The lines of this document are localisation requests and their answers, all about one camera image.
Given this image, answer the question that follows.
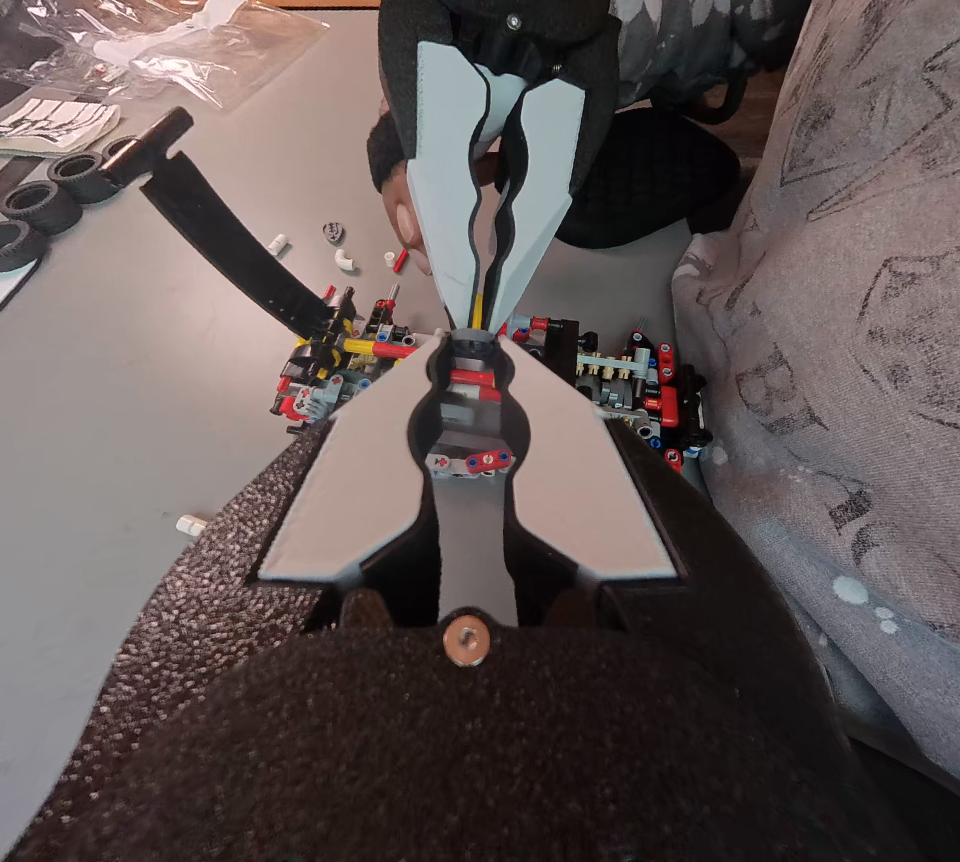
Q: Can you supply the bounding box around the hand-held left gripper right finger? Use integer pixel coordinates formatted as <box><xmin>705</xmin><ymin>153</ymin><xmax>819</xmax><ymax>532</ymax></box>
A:
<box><xmin>495</xmin><ymin>337</ymin><xmax>690</xmax><ymax>587</ymax></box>

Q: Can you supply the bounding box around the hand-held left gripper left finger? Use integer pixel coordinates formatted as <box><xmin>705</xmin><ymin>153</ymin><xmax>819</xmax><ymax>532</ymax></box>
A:
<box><xmin>257</xmin><ymin>335</ymin><xmax>451</xmax><ymax>587</ymax></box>

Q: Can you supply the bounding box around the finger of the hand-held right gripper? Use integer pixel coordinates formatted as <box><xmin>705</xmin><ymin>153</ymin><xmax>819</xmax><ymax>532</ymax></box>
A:
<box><xmin>405</xmin><ymin>40</ymin><xmax>490</xmax><ymax>329</ymax></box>
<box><xmin>482</xmin><ymin>80</ymin><xmax>588</xmax><ymax>329</ymax></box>

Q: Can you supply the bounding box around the toy brick car chassis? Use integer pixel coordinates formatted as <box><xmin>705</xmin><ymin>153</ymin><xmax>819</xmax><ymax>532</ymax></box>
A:
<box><xmin>270</xmin><ymin>284</ymin><xmax>714</xmax><ymax>477</ymax></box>

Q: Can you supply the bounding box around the grey desk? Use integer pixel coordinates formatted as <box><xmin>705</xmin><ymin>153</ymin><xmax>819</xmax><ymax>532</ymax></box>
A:
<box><xmin>0</xmin><ymin>7</ymin><xmax>714</xmax><ymax>856</ymax></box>

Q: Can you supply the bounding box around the person's right hand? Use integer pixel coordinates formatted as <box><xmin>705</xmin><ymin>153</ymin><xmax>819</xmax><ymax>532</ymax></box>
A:
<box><xmin>379</xmin><ymin>175</ymin><xmax>435</xmax><ymax>277</ymax></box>

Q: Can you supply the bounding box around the black curved toy panel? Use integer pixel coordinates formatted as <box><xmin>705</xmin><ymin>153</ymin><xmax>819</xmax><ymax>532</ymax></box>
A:
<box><xmin>99</xmin><ymin>106</ymin><xmax>339</xmax><ymax>340</ymax></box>

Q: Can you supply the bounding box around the clear plastic bag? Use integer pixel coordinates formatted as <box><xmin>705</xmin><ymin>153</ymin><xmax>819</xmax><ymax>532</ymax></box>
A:
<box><xmin>0</xmin><ymin>0</ymin><xmax>331</xmax><ymax>109</ymax></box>

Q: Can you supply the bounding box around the person's grey printed sweatshirt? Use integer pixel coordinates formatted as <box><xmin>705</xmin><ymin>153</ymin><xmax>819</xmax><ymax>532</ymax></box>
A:
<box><xmin>671</xmin><ymin>0</ymin><xmax>960</xmax><ymax>788</ymax></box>

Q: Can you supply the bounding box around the white sticker sheet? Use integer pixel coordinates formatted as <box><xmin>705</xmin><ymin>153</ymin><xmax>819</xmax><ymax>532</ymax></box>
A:
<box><xmin>0</xmin><ymin>98</ymin><xmax>123</xmax><ymax>157</ymax></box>

